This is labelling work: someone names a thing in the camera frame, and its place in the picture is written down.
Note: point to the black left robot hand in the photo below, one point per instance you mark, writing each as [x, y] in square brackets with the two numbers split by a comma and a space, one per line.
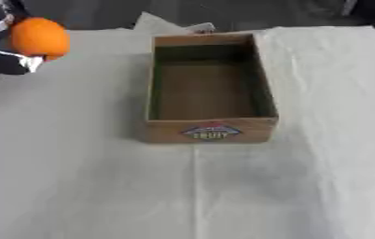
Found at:
[3, 62]

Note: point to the orange toy fruit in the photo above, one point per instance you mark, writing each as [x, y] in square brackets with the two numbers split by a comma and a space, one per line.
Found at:
[39, 37]

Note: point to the tan cardboard box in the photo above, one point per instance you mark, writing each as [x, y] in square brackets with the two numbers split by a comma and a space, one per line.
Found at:
[207, 93]

